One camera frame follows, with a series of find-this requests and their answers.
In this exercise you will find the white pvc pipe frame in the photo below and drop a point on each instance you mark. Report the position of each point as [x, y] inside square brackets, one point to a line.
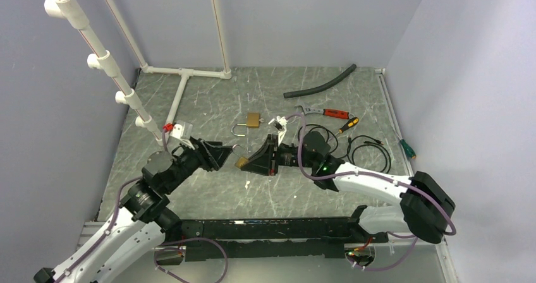
[103, 60]

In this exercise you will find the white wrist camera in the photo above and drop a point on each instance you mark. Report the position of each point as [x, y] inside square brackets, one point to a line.
[280, 123]
[180, 131]

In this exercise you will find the yellow black screwdriver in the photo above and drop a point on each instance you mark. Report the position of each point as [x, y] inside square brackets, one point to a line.
[347, 125]

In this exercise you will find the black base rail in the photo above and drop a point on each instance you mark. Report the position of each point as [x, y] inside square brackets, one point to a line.
[330, 237]

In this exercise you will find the small brass padlock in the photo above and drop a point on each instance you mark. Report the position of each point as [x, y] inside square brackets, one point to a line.
[241, 153]

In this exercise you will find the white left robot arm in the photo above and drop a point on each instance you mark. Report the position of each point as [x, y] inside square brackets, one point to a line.
[141, 219]

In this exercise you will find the green handled screwdriver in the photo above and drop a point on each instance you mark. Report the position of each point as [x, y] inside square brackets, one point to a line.
[407, 149]

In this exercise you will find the large brass padlock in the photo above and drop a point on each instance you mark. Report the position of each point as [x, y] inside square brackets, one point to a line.
[252, 121]

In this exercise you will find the red handled adjustable wrench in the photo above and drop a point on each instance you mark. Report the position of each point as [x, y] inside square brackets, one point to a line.
[325, 112]

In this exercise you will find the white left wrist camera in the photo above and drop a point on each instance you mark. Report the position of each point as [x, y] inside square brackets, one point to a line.
[180, 131]

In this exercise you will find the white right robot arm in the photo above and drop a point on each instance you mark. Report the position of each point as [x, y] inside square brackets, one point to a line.
[415, 204]

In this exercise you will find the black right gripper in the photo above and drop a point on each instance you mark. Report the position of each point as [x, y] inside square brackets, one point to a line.
[263, 162]

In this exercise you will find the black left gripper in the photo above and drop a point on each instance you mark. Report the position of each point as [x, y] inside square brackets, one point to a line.
[215, 151]

